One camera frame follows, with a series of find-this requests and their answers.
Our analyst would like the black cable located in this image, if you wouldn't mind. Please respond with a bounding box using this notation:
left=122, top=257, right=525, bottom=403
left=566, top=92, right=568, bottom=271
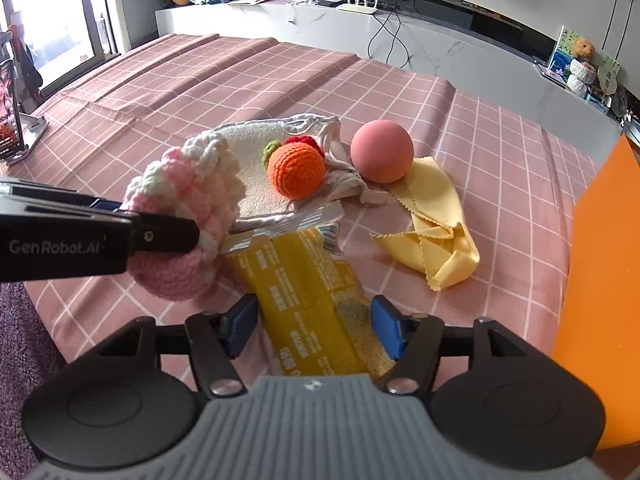
left=367, top=7, right=417, bottom=69

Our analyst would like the yellow snack packet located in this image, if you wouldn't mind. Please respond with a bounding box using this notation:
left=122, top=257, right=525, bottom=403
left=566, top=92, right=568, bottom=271
left=220, top=202, right=397, bottom=379

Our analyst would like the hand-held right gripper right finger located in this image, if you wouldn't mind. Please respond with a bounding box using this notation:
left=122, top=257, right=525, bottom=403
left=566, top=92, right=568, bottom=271
left=370, top=294, right=557, bottom=400

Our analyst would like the smartphone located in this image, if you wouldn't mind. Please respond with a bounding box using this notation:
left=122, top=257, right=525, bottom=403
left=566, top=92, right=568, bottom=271
left=0, top=57, right=31, bottom=154

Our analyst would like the white drawstring pouch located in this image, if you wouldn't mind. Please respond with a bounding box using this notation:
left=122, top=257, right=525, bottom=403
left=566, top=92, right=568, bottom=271
left=215, top=114, right=389, bottom=234

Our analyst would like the orange crochet ball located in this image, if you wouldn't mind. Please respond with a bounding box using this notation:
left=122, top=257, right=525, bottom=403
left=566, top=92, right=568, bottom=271
left=262, top=140, right=326, bottom=200

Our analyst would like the dark purple rug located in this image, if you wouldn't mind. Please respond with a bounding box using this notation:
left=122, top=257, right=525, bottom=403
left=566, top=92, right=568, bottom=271
left=0, top=280, right=67, bottom=463

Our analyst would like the pink checkered tablecloth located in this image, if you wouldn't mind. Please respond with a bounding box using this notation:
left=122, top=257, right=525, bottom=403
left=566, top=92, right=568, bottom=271
left=20, top=32, right=602, bottom=377

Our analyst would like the round paper fan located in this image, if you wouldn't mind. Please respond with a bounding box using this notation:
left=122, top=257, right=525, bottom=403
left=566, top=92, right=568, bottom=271
left=597, top=57, right=621, bottom=97

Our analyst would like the brown teddy bear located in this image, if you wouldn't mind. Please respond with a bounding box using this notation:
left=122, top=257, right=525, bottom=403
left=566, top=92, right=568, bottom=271
left=571, top=37, right=596, bottom=64

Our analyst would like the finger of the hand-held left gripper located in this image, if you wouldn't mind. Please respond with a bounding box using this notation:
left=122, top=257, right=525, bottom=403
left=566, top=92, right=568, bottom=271
left=127, top=212, right=201, bottom=257
left=0, top=178, right=126, bottom=217

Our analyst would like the white marble television console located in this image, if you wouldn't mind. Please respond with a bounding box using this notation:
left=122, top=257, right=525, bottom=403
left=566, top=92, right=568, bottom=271
left=155, top=0, right=624, bottom=147

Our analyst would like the green printed card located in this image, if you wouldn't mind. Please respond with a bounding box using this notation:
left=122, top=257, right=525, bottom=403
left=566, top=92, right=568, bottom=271
left=546, top=25, right=621, bottom=92

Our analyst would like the grey phone stand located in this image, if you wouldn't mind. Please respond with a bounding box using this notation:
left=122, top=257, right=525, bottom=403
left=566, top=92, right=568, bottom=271
left=5, top=114, right=50, bottom=166

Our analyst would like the grey laptop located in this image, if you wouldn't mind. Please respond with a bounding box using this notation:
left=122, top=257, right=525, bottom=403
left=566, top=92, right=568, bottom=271
left=532, top=62, right=569, bottom=86

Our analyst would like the red crochet piece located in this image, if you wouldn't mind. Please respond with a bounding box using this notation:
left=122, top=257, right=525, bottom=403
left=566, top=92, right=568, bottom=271
left=285, top=134, right=326, bottom=159

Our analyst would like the orange cardboard box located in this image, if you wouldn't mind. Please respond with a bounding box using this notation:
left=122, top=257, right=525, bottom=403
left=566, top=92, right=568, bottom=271
left=550, top=135, right=640, bottom=452

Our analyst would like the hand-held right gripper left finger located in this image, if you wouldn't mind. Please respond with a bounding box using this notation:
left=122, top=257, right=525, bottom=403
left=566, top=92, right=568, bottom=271
left=75, top=294, right=259, bottom=401

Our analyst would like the yellow microfibre cloth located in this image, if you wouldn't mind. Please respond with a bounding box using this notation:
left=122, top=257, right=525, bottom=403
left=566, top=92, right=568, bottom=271
left=370, top=156, right=481, bottom=291

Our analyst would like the glass balcony door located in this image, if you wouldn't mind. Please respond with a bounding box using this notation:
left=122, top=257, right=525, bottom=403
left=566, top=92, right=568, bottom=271
left=0, top=0, right=122, bottom=97

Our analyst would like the pink white crochet hat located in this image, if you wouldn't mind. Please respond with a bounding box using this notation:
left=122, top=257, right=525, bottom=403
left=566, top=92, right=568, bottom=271
left=121, top=130, right=249, bottom=302

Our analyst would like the pink rubber ball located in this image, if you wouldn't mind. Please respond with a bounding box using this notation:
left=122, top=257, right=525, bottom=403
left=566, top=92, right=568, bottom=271
left=350, top=120, right=415, bottom=184

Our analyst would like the decorative plate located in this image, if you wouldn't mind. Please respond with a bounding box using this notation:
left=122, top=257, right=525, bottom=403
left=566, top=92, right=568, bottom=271
left=612, top=85, right=629, bottom=122

